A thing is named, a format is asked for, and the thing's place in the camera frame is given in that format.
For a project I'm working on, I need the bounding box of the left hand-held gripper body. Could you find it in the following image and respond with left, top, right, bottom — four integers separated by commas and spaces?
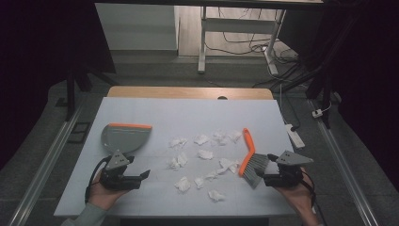
99, 150, 141, 191

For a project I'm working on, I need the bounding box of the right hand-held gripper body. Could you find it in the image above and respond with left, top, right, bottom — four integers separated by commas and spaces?
263, 150, 314, 188

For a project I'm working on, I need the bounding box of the grey dustpan with orange edge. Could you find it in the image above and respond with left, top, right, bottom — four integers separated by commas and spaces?
101, 121, 153, 158

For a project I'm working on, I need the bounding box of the orange brush with grey bristles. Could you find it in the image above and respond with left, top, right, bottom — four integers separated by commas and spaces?
238, 127, 271, 190

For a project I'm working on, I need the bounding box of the pile of white tissues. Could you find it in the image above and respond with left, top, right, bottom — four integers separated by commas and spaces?
166, 129, 243, 203

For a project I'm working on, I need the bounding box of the person's left hand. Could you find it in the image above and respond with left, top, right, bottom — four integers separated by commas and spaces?
88, 170, 130, 211

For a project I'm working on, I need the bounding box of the person's right hand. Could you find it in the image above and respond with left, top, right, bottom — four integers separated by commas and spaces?
276, 168, 316, 218

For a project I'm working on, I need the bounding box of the white power strip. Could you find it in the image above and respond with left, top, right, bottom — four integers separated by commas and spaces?
284, 123, 306, 150

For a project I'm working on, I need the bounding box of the black stand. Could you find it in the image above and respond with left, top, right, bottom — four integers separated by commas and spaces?
276, 62, 334, 130
55, 67, 120, 121

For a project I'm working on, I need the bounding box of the wooden table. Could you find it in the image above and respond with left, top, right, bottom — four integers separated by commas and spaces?
106, 86, 275, 102

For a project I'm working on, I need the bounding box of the dark curtain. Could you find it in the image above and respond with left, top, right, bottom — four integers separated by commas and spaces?
0, 0, 117, 170
323, 0, 399, 183

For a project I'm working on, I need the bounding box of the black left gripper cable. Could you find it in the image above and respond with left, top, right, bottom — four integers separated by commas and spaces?
84, 154, 112, 205

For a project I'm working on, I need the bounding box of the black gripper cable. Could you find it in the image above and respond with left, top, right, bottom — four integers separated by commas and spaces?
84, 154, 112, 205
300, 170, 328, 226

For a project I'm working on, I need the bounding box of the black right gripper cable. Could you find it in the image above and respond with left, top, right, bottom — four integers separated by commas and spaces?
300, 170, 328, 226

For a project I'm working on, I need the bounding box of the black floor bracket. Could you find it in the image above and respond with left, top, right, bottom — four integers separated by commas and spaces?
67, 121, 92, 145

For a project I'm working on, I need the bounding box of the metal floor rail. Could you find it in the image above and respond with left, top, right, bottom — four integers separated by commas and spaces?
309, 100, 380, 226
8, 103, 86, 226

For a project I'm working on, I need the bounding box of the tangle of black floor cables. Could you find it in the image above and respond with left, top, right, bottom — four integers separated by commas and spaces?
205, 8, 304, 92

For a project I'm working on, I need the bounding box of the white desk frame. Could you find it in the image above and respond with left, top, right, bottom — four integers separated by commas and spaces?
197, 6, 287, 76

